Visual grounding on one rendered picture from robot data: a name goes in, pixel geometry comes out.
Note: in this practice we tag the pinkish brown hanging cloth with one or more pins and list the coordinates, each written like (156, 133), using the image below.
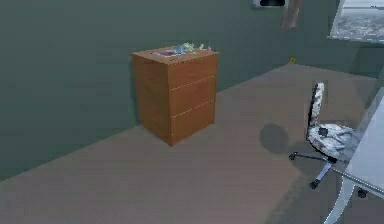
(291, 13)

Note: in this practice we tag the white patterned office chair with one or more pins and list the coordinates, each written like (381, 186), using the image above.
(330, 136)

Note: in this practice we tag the small yellow round object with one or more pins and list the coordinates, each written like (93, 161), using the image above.
(292, 60)

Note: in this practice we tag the brown wooden chest of drawers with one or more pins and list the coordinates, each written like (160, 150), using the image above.
(186, 100)

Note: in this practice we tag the pale grey desk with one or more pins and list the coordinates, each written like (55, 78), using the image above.
(370, 150)

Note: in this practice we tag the red and white flat book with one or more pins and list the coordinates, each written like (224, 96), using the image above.
(165, 53)

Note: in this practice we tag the framed picture with white frame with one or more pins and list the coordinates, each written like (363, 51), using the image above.
(270, 3)

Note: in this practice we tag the blue green crumpled object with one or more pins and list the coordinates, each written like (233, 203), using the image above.
(190, 48)

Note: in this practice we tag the window with white frame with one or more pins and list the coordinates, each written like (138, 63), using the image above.
(361, 21)

